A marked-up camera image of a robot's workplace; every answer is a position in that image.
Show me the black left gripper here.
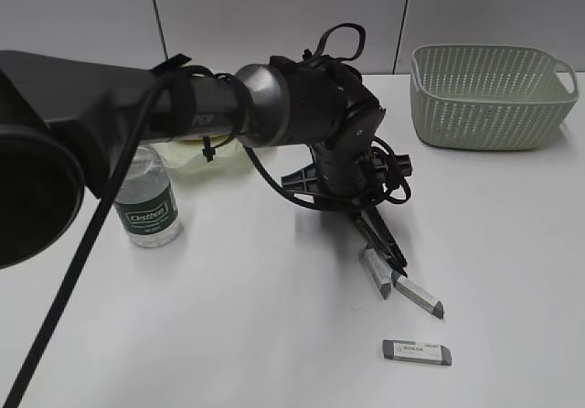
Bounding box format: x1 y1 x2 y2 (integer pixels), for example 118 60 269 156
281 143 371 198

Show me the black marker pen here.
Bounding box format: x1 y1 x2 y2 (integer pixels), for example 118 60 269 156
349 213 407 276
366 207 408 268

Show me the grey white eraser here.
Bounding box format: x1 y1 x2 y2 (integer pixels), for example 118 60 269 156
360 246 392 300
391 271 444 319
382 339 452 366

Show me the clear water bottle green label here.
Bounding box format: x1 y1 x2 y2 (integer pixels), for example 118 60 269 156
114 145 182 248

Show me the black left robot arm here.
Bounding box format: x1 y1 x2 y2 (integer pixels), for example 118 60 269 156
1 50 389 267

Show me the frosted green wavy glass plate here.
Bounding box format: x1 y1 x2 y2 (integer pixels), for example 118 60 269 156
154 137 257 185

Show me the light green plastic basket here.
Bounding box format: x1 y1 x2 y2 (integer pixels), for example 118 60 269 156
410 44 580 151

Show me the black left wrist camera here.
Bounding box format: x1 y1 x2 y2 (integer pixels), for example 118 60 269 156
369 149 412 183

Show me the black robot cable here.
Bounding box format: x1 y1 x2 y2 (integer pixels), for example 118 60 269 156
0 23 415 408

